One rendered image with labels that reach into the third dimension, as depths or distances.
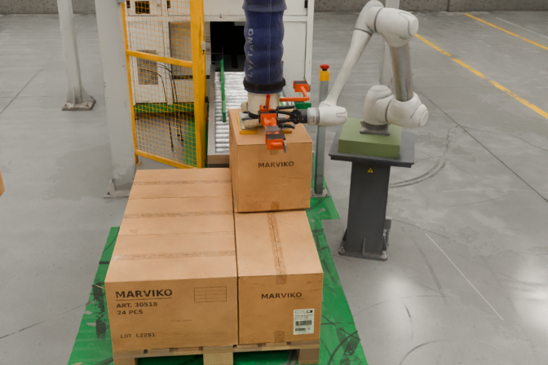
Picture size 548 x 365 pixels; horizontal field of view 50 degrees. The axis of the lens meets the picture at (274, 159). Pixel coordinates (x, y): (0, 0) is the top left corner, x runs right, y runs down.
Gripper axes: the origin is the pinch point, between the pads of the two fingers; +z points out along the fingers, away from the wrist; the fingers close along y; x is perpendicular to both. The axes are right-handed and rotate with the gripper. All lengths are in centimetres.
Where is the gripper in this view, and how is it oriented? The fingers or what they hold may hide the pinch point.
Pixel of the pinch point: (268, 116)
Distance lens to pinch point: 305.0
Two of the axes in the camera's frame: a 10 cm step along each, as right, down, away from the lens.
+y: -0.1, 9.1, 4.1
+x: -0.9, -4.1, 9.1
